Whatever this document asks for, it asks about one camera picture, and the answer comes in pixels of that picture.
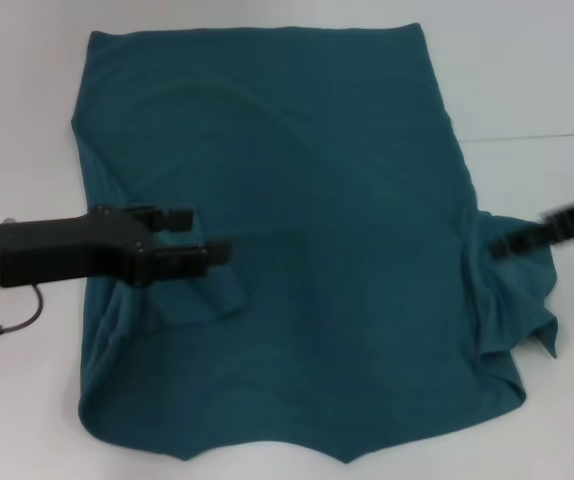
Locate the dark left arm cable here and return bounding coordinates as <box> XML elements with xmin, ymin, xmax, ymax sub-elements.
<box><xmin>0</xmin><ymin>283</ymin><xmax>44</xmax><ymax>342</ymax></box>

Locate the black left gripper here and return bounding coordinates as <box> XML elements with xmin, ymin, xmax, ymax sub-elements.
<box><xmin>0</xmin><ymin>203</ymin><xmax>234</xmax><ymax>290</ymax></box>

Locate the teal blue shirt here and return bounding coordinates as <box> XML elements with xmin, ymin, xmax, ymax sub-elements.
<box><xmin>69</xmin><ymin>22</ymin><xmax>562</xmax><ymax>451</ymax></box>

